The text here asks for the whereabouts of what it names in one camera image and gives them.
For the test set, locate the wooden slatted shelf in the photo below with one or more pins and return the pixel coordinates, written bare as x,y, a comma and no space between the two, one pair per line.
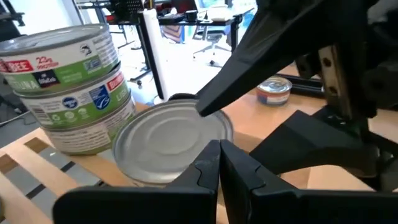
40,169

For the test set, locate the black mug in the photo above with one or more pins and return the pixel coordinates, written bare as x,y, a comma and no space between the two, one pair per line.
191,15

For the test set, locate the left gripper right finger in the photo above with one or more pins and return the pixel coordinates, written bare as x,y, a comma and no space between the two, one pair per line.
280,208

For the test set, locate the black office desk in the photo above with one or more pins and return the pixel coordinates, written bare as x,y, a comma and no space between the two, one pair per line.
174,19

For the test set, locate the office chair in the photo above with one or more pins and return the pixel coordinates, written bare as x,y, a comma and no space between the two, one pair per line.
213,40

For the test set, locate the black aluminium table frame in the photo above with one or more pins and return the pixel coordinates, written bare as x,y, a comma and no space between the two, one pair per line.
304,87

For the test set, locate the Bumble Bee tuna can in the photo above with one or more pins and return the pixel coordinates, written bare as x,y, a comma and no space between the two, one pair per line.
87,137
77,105
62,62
161,140

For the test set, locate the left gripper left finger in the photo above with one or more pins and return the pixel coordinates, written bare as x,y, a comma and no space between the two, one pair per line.
155,205

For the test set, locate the white pole with round base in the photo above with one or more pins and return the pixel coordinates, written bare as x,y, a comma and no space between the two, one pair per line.
155,56

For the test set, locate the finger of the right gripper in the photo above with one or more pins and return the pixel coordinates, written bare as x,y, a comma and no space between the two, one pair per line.
280,40
311,143

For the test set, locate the Wild Planet salmon can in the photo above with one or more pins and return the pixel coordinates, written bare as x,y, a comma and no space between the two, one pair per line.
273,93

